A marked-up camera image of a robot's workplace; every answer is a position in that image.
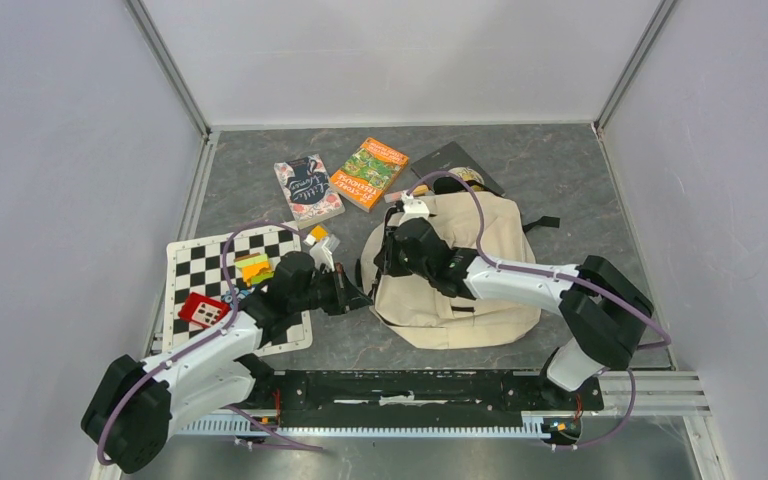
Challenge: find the orange treehouse book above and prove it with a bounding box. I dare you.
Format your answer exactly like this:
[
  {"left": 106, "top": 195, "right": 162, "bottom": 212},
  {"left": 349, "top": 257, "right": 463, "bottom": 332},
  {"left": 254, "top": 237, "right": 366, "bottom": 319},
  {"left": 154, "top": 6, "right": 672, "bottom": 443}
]
[{"left": 329, "top": 137, "right": 409, "bottom": 212}]

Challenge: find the yellow cube block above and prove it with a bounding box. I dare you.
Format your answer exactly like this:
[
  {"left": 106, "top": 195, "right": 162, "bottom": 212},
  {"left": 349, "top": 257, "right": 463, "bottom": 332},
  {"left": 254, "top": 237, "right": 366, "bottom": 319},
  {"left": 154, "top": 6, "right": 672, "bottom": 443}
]
[{"left": 304, "top": 224, "right": 330, "bottom": 247}]

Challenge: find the red calculator toy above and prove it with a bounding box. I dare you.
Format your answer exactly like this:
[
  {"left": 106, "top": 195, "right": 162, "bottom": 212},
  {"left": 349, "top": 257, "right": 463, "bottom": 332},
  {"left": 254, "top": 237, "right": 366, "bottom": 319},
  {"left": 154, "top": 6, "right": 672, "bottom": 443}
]
[{"left": 177, "top": 293, "right": 231, "bottom": 328}]

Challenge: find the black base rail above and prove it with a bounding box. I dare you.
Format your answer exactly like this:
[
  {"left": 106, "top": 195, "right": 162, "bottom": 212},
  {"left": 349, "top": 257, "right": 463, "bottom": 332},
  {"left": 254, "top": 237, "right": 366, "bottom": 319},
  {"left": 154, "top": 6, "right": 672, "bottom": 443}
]
[{"left": 236, "top": 370, "right": 605, "bottom": 434}]

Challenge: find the purple cable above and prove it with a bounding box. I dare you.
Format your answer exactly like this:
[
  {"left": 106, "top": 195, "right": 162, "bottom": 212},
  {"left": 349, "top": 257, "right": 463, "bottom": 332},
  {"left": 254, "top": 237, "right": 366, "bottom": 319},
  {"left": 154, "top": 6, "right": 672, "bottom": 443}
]
[
  {"left": 95, "top": 220, "right": 326, "bottom": 466},
  {"left": 403, "top": 170, "right": 673, "bottom": 452}
]

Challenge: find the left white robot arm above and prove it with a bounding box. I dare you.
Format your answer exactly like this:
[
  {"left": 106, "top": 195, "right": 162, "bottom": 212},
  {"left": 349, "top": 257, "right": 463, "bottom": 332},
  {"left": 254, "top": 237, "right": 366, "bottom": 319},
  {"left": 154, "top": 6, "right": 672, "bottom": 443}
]
[{"left": 80, "top": 252, "right": 373, "bottom": 473}]

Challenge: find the floral navy book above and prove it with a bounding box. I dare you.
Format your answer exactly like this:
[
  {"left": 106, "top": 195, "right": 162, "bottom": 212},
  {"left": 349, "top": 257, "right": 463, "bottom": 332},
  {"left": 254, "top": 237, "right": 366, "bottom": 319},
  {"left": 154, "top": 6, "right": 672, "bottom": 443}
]
[{"left": 274, "top": 154, "right": 345, "bottom": 229}]

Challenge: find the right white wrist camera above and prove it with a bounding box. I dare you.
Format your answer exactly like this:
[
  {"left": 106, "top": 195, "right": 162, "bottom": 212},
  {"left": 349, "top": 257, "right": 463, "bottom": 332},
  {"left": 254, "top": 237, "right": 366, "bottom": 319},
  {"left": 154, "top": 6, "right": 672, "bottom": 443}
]
[{"left": 398, "top": 194, "right": 431, "bottom": 226}]

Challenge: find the black book gold emblem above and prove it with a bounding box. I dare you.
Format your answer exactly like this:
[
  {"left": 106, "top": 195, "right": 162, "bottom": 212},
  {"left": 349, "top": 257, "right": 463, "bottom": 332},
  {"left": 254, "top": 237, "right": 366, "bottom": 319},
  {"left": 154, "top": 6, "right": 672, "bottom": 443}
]
[{"left": 410, "top": 141, "right": 505, "bottom": 197}]

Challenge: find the colourful block stack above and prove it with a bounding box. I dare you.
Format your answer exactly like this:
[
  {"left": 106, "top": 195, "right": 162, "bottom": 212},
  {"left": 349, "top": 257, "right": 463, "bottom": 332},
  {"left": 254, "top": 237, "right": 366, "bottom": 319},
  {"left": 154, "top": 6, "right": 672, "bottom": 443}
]
[{"left": 234, "top": 253, "right": 274, "bottom": 287}]

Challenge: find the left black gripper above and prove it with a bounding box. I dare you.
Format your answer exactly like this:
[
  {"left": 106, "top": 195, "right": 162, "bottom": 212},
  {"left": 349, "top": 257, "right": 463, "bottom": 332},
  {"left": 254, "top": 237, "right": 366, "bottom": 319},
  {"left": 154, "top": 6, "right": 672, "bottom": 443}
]
[{"left": 290, "top": 262, "right": 373, "bottom": 316}]

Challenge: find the cream canvas backpack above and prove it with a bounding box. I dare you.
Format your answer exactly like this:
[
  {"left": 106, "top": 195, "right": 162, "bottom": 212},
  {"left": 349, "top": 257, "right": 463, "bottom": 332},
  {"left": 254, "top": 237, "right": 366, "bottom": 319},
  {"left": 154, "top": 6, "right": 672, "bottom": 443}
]
[{"left": 356, "top": 177, "right": 559, "bottom": 350}]

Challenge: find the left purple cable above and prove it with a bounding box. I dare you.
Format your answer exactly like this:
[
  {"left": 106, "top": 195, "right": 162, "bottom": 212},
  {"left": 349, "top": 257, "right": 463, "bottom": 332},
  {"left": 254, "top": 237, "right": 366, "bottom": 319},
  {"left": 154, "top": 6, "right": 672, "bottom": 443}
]
[{"left": 95, "top": 220, "right": 326, "bottom": 466}]

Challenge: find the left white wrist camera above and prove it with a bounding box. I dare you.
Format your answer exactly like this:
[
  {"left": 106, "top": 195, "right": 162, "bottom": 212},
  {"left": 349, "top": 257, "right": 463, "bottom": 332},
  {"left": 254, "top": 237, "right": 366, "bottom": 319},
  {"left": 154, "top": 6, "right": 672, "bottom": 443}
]
[{"left": 305, "top": 234, "right": 340, "bottom": 271}]

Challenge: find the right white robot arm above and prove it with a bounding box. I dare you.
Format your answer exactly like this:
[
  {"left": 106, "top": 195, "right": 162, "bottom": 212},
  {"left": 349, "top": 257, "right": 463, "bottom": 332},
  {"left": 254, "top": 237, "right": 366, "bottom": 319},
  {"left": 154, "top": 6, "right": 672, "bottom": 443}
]
[{"left": 374, "top": 218, "right": 660, "bottom": 408}]

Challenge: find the checkered chess mat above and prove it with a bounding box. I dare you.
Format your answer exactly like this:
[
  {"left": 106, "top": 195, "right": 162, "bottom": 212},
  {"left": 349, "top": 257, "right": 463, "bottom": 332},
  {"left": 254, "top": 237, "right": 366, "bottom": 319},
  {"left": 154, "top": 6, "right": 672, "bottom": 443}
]
[{"left": 159, "top": 226, "right": 313, "bottom": 356}]

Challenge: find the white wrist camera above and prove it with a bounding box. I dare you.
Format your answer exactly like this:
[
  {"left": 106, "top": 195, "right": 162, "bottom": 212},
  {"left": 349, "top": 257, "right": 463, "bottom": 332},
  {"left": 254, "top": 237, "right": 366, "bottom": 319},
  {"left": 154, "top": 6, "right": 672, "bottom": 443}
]
[
  {"left": 305, "top": 234, "right": 340, "bottom": 271},
  {"left": 398, "top": 194, "right": 431, "bottom": 226}
]

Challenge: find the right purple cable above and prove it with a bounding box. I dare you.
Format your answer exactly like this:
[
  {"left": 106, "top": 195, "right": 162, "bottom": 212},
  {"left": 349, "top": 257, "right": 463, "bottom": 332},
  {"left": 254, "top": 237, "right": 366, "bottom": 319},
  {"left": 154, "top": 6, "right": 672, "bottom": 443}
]
[{"left": 403, "top": 170, "right": 673, "bottom": 452}]

